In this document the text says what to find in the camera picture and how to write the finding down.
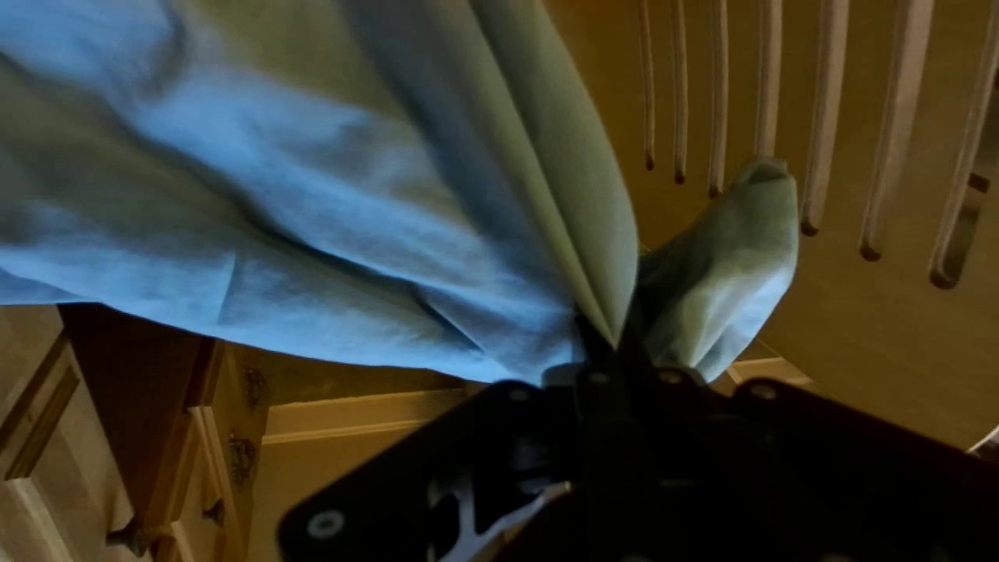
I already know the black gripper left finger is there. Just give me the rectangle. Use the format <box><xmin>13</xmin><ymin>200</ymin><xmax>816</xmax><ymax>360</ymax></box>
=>
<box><xmin>572</xmin><ymin>316</ymin><xmax>626</xmax><ymax>393</ymax></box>

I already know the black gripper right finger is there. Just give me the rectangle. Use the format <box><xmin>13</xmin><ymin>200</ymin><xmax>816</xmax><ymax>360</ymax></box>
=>
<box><xmin>620</xmin><ymin>332</ymin><xmax>671</xmax><ymax>393</ymax></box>

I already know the blue cloth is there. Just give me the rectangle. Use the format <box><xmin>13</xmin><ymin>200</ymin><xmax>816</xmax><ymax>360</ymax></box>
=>
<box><xmin>0</xmin><ymin>0</ymin><xmax>805</xmax><ymax>386</ymax></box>

